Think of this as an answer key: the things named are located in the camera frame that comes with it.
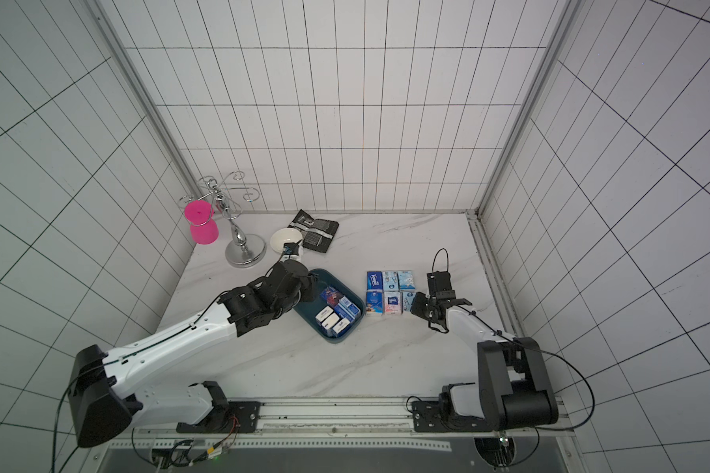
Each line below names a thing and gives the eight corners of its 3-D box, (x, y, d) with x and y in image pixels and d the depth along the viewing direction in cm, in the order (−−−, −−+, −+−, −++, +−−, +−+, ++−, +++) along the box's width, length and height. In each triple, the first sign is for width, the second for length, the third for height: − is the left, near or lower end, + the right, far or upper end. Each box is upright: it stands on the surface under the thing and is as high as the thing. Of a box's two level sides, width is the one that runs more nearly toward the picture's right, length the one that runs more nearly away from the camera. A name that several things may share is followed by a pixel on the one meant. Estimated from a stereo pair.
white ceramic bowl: (277, 254, 107) (274, 248, 104) (268, 242, 111) (266, 235, 107) (303, 241, 111) (302, 234, 108) (294, 229, 115) (292, 222, 112)
